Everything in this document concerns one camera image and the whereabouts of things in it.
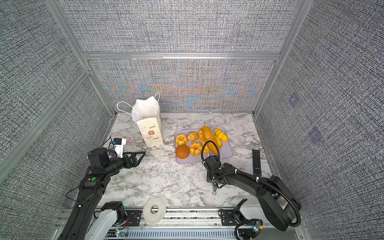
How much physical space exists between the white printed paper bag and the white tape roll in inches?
13.5

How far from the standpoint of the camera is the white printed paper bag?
85 cm

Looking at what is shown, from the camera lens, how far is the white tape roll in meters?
0.75
